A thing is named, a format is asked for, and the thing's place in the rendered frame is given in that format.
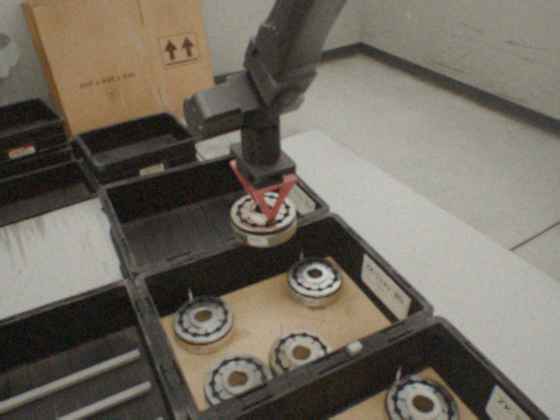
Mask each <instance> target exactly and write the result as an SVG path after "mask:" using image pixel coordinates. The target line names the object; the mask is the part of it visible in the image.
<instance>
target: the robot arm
mask: <svg viewBox="0 0 560 420"><path fill-rule="evenodd" d="M347 1H348V0H275V2H274V5H273V8H272V10H271V12H269V14H268V15H267V17H266V20H264V21H262V22H261V23H260V25H259V28H258V31H257V34H256V35H254V36H251V38H250V41H249V43H248V45H247V48H246V50H245V56H244V59H245V60H244V63H243V67H244V69H245V72H242V73H238V74H235V75H231V76H228V77H227V78H226V79H225V82H226V83H224V84H221V85H218V86H212V87H210V88H207V89H203V90H201V91H198V92H196V93H194V94H193V95H192V96H191V97H190V98H187V99H185V100H183V106H182V107H183V115H184V119H185V122H186V125H187V127H188V129H189V133H190V135H191V136H192V137H193V138H194V140H195V141H196V142H204V141H207V140H210V139H212V138H216V137H218V136H224V135H227V134H230V133H232V132H235V131H238V130H240V139H241V142H239V143H232V144H230V145H229V149H230V154H233V155H234V156H236V157H235V160H234V161H232V162H231V166H232V169H233V170H234V171H235V173H236V174H237V176H238V177H239V179H240V181H241V183H242V184H243V185H244V186H245V188H246V190H247V192H248V194H249V195H250V197H252V199H253V202H254V201H257V202H258V203H259V206H260V208H261V209H262V211H263V212H264V214H265V215H266V218H267V219H271V218H273V217H277V215H278V213H279V211H280V207H281V205H282V204H283V202H284V200H285V199H286V197H287V195H288V194H289V192H290V191H291V190H292V189H293V186H294V185H295V184H296V177H294V176H293V174H294V173H296V172H297V163H295V162H294V160H293V159H292V158H291V157H289V156H288V155H287V153H286V152H285V151H284V150H282V149H281V135H280V115H285V114H288V113H291V112H294V111H296V110H298V109H299V108H300V107H301V105H302V103H303V102H304V101H305V98H304V94H305V93H306V92H307V91H308V88H309V86H311V84H312V83H313V81H314V80H315V78H316V76H317V74H318V73H317V72H316V70H315V67H316V65H317V64H318V63H319V61H320V59H321V57H322V55H323V46H324V43H325V42H326V39H327V37H328V35H329V34H330V30H331V28H332V27H333V25H334V23H335V22H336V20H337V19H338V16H339V14H340V13H341V11H342V10H343V9H344V7H345V4H346V3H347ZM282 173H284V174H285V175H282V176H280V174H282ZM278 188H280V192H279V194H278V197H277V198H276V201H275V204H274V205H273V210H270V209H269V207H268V205H267V204H266V199H265V197H264V196H265V194H266V191H273V190H275V189H278Z"/></svg>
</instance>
